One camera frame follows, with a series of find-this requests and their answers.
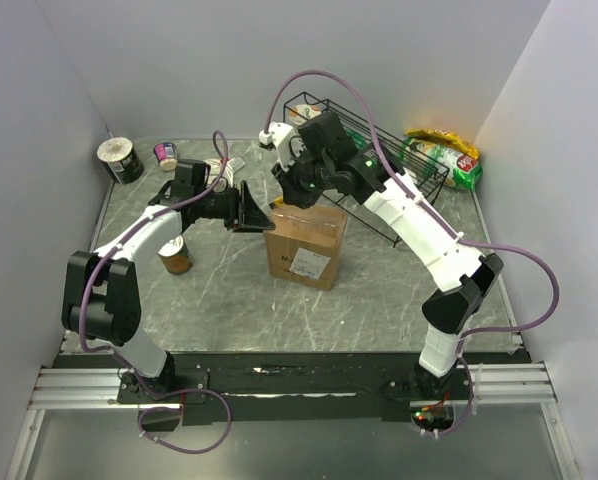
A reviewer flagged purple yogurt cup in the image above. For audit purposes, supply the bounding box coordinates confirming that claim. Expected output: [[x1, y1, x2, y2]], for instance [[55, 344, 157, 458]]
[[153, 142, 178, 172]]

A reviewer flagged green plastic cup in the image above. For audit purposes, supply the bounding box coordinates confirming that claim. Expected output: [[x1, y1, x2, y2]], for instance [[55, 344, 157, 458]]
[[345, 129, 368, 150]]

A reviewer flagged circuit board with leds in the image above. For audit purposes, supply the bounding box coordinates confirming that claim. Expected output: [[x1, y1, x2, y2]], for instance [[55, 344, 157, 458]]
[[411, 404, 455, 432]]

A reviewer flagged black wire rack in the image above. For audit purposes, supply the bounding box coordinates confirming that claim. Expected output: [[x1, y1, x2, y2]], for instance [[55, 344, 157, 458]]
[[283, 91, 447, 247]]

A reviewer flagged black paper cup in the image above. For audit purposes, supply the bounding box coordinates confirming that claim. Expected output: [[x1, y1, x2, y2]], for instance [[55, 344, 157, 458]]
[[96, 137, 144, 185]]

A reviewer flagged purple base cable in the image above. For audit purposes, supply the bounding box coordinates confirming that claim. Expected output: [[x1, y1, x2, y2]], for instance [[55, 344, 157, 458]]
[[137, 388, 237, 456]]

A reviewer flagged brown cardboard express box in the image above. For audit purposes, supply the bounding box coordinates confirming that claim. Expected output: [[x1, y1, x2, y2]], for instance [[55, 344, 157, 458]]
[[264, 205, 347, 291]]

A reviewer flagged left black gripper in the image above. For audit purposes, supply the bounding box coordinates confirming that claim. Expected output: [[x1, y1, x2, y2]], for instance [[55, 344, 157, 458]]
[[196, 182, 275, 235]]

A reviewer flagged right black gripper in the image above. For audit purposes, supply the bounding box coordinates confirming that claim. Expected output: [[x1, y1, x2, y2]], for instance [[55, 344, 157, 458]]
[[270, 148, 333, 211]]

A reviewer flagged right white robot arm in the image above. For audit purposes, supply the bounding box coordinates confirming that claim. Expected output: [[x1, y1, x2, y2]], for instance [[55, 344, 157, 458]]
[[259, 111, 503, 399]]

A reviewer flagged yellow snack bag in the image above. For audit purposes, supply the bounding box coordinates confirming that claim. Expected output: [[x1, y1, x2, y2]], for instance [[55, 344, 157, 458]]
[[404, 128, 480, 160]]

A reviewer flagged brown tin can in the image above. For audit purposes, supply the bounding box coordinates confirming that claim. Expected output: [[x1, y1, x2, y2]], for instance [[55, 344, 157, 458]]
[[158, 235, 193, 275]]

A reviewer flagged yogurt cup in rack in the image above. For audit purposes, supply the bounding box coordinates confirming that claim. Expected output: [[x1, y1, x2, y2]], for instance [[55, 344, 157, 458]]
[[288, 103, 322, 126]]

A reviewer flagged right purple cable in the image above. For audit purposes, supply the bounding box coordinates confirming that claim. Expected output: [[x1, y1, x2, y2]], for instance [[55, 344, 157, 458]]
[[263, 69, 561, 351]]

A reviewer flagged green chips bag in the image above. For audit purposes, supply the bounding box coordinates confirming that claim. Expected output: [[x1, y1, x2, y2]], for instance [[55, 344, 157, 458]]
[[402, 137, 483, 191]]

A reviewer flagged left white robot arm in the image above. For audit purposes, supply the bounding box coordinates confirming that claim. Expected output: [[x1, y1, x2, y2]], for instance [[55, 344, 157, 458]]
[[61, 160, 274, 402]]

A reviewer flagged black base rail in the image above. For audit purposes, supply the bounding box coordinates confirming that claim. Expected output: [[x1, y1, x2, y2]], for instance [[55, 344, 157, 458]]
[[53, 349, 530, 427]]

